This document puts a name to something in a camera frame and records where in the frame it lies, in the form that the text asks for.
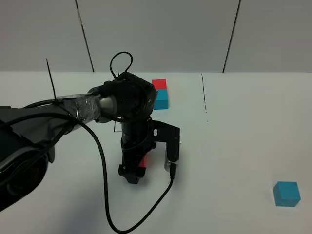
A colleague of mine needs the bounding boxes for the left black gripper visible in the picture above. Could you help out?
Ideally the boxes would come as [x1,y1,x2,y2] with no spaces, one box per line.
[118,117,156,184]

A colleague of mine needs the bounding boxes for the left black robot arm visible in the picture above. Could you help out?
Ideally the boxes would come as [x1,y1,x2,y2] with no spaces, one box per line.
[0,72,157,210]

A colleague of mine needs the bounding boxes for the blue template block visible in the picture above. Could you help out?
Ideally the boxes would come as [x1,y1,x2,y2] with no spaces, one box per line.
[154,89,169,110]

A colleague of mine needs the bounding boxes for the red template block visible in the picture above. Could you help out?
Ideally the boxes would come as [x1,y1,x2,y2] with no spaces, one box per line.
[152,79,167,90]

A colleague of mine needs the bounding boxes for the black camera cable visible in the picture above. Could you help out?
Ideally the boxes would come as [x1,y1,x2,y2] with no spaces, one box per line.
[77,52,177,234]

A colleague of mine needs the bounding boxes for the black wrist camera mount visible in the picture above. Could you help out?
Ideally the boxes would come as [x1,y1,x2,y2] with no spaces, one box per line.
[152,120,180,172]

